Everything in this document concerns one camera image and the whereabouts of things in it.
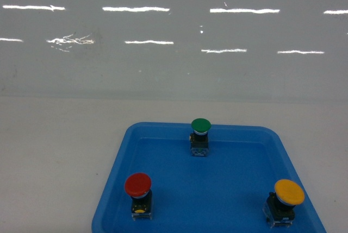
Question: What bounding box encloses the red mushroom push button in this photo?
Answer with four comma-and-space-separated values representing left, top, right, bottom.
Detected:
124, 173, 153, 220

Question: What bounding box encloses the yellow mushroom push button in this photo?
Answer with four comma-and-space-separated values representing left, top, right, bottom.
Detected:
263, 179, 305, 228

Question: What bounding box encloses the green mushroom push button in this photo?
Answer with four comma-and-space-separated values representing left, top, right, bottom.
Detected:
189, 118, 212, 157

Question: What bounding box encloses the blue plastic tray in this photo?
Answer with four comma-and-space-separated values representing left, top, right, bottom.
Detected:
92, 122, 325, 232

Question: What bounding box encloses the whiteboard panel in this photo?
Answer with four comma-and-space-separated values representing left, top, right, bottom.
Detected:
1, 0, 347, 104

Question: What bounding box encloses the white table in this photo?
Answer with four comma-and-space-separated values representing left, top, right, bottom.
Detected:
1, 97, 347, 232

